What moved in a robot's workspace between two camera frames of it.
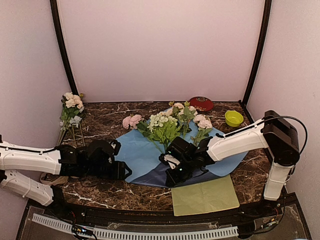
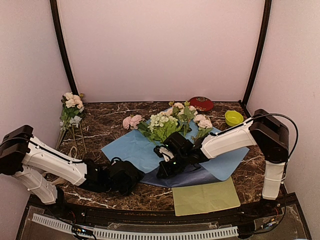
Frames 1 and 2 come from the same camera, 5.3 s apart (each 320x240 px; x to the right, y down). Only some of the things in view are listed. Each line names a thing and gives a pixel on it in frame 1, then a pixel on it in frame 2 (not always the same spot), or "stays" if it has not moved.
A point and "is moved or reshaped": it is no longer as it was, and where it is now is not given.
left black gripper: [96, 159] to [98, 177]
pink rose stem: [136, 121] stays
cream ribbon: [56, 180] stays
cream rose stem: [186, 113] stays
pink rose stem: [204, 124] stays
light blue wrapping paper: [142, 160] is moved or reshaped
